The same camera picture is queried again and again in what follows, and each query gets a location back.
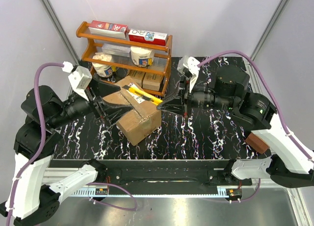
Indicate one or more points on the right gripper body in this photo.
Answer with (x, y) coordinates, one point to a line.
(184, 88)

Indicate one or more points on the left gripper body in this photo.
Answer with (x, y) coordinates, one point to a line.
(95, 104)

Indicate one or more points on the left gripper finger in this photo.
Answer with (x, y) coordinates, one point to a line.
(112, 113)
(101, 89)

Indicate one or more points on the yellow utility knife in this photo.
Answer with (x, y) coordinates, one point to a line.
(140, 93)

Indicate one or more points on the brown cardboard express box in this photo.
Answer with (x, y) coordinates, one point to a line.
(142, 120)

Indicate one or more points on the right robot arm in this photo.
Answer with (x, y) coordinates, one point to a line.
(290, 166)

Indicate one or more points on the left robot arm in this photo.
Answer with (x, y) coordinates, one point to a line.
(32, 202)

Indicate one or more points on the grey flat box on shelf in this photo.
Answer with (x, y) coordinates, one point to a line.
(116, 50)

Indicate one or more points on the red white toothpaste box right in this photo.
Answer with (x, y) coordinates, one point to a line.
(148, 37)

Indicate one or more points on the red toothpaste box left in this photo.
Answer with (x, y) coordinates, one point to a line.
(109, 29)

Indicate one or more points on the white cup lower left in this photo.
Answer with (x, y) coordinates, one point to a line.
(103, 70)

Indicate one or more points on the tan carton right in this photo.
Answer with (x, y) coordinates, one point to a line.
(152, 81)

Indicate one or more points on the tan carton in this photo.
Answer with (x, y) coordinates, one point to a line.
(152, 81)
(137, 76)

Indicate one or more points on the tan carton left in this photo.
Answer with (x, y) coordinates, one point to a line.
(137, 76)

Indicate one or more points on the orange wooden shelf rack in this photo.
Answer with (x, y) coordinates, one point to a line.
(162, 58)

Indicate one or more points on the white cup middle shelf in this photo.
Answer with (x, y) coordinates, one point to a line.
(142, 57)

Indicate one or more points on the brown sponge pack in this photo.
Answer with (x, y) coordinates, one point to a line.
(256, 143)

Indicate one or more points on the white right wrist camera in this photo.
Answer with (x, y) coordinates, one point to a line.
(188, 67)

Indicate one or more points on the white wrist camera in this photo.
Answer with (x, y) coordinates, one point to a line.
(188, 67)
(79, 78)

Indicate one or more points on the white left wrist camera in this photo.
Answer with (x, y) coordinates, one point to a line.
(79, 78)

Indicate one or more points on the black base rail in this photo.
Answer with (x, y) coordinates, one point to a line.
(172, 178)

